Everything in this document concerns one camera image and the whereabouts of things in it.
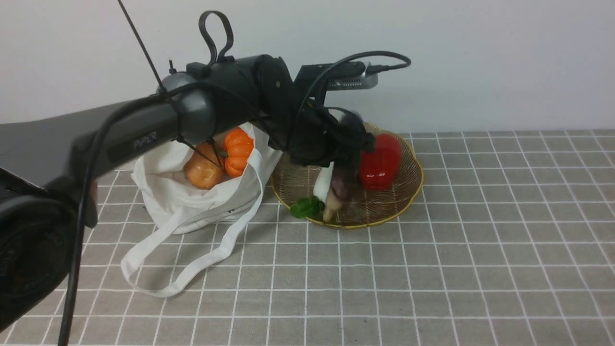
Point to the white cloth tote bag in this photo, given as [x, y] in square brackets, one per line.
[177, 207]

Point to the white radish with leaves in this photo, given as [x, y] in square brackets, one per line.
[314, 207]

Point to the woven bamboo basket tray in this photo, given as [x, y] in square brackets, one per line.
[291, 183]

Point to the orange onion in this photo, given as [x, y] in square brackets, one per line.
[205, 168]

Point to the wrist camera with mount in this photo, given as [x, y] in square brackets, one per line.
[349, 76]

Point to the small orange pumpkin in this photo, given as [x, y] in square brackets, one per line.
[238, 146]

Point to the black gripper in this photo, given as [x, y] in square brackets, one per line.
[329, 135]

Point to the purple eggplant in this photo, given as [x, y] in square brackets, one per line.
[344, 183]

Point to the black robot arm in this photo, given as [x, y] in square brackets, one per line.
[49, 167]

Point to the red bell pepper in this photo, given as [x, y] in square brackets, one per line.
[379, 168]

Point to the grey checkered tablecloth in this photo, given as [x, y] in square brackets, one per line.
[511, 242]

